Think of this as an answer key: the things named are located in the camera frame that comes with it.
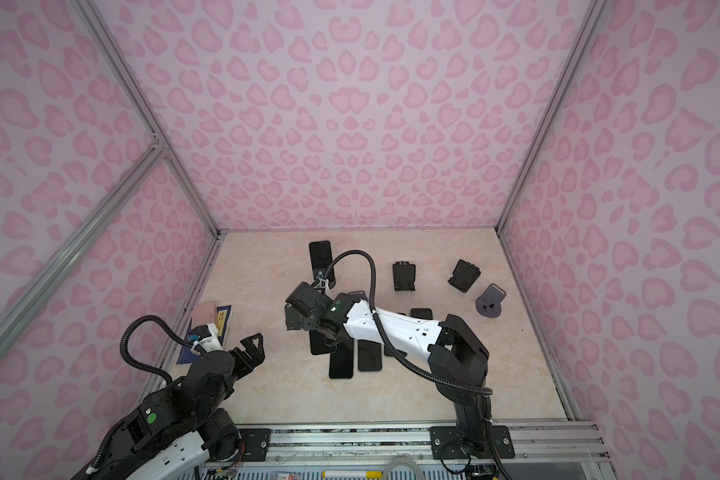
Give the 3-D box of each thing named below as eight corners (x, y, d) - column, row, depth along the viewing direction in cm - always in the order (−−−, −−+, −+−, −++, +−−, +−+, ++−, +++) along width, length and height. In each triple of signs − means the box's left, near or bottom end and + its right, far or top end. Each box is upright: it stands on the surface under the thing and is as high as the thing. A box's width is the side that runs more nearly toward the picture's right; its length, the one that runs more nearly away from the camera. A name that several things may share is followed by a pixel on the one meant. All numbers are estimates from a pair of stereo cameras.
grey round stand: (478, 318, 97) (487, 303, 90) (473, 299, 102) (481, 283, 95) (499, 318, 97) (509, 303, 90) (493, 298, 102) (502, 283, 95)
